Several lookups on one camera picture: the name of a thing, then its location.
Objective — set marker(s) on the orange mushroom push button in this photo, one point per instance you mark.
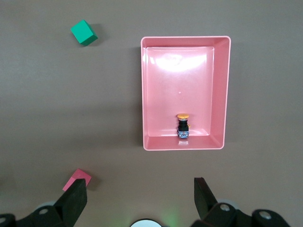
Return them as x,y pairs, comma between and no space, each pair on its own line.
183,127

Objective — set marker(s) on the brown table mat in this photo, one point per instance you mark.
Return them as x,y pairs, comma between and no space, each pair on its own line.
47,106

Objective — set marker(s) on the pinkish red foam cube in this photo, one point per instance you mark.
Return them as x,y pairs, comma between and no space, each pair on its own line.
80,175

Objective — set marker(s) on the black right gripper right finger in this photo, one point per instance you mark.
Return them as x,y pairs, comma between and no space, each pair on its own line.
203,196

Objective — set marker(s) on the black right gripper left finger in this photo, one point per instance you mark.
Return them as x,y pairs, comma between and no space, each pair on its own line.
71,203

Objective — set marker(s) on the green foam cube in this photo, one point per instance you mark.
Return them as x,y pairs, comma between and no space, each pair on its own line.
82,32

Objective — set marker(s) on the pink plastic bin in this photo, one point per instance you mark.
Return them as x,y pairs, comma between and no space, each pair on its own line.
180,82

